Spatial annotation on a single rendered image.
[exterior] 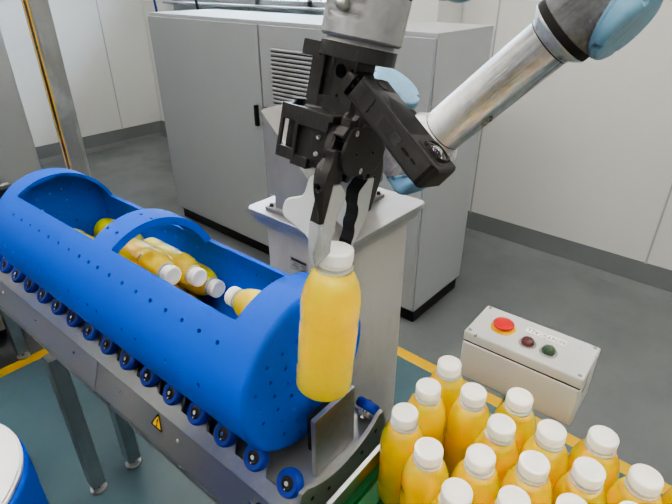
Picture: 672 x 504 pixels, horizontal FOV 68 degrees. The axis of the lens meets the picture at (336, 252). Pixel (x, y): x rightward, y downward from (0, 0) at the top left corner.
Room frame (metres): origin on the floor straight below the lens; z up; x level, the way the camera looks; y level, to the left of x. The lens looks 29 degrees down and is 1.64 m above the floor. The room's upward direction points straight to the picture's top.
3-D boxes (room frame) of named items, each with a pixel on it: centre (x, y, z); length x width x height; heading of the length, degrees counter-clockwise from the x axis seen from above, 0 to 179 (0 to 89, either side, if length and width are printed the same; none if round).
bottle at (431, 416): (0.58, -0.14, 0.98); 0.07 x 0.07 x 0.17
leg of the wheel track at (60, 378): (1.19, 0.87, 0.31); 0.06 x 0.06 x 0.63; 51
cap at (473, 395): (0.57, -0.21, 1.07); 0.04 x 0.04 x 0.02
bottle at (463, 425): (0.57, -0.21, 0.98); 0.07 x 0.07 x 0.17
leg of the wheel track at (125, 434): (1.30, 0.78, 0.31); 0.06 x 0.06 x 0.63; 51
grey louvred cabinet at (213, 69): (3.06, 0.25, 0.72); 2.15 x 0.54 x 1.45; 49
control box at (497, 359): (0.68, -0.33, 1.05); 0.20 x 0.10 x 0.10; 51
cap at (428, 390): (0.58, -0.14, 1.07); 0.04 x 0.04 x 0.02
